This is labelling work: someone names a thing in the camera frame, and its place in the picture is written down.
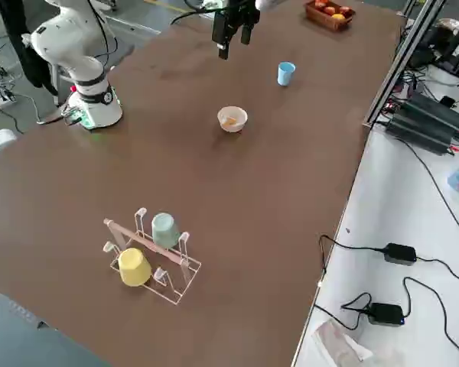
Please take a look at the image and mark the yellow cup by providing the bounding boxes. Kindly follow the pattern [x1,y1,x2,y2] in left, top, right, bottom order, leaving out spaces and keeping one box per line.
[117,247,153,287]

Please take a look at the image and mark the cream white bowl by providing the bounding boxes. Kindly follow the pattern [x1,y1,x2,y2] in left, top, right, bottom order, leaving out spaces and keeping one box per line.
[216,106,249,134]

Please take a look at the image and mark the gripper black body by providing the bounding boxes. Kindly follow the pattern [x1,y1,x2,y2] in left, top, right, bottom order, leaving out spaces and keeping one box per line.
[229,0,261,20]

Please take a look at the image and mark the pale green cup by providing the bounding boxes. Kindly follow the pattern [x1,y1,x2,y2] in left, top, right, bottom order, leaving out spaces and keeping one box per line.
[151,213,181,248]

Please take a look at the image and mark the black base cable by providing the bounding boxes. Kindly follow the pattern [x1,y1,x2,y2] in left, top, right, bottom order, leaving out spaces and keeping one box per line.
[36,105,86,127]

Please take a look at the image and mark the black hanging fabric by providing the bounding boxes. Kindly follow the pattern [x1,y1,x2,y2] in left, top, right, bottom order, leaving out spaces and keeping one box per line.
[0,0,59,97]

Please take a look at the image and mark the blue plastic cup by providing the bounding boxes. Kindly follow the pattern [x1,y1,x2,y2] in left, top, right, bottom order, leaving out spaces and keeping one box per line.
[277,62,297,87]

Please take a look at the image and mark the black power adapter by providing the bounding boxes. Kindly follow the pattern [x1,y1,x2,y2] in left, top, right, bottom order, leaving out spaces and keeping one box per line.
[384,242,418,265]
[368,302,405,327]

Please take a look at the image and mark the brown wicker basket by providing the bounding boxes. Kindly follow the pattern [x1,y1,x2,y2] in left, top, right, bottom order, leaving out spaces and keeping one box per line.
[304,0,356,31]

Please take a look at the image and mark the aluminium frame post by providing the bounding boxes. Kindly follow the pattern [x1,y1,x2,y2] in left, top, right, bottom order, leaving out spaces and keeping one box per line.
[361,0,437,129]

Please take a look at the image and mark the crumpled clear plastic bag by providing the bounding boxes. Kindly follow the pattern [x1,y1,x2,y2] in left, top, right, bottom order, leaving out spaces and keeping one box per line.
[311,319,374,367]

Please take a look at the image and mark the white wire cup rack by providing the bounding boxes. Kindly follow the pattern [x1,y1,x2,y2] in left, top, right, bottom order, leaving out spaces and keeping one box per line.
[102,207,202,306]

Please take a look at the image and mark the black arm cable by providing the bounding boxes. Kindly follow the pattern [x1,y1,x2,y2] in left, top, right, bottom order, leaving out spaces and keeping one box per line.
[84,0,220,77]

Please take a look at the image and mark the black power supply box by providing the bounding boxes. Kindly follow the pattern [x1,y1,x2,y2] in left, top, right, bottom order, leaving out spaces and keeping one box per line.
[384,113,459,156]
[399,93,459,135]

